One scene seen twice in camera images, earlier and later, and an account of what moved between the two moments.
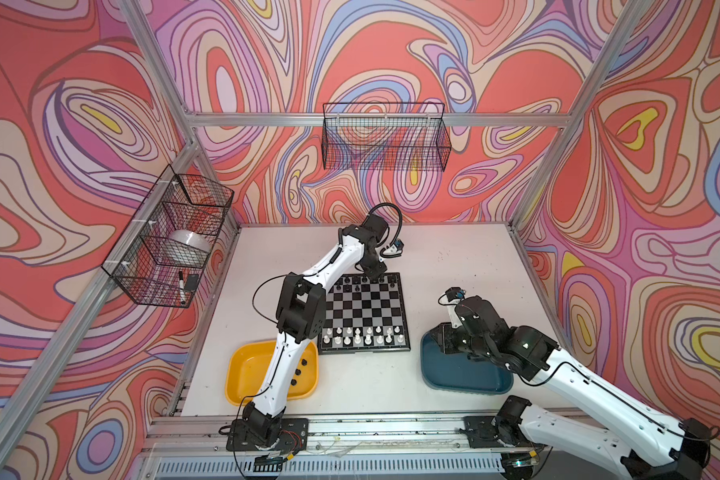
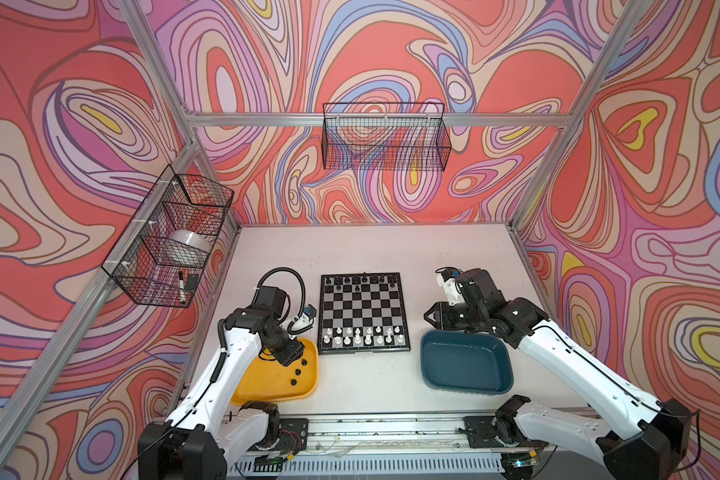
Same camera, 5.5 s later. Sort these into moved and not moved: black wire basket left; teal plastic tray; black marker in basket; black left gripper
Moved: black left gripper
Not moved: black wire basket left; black marker in basket; teal plastic tray
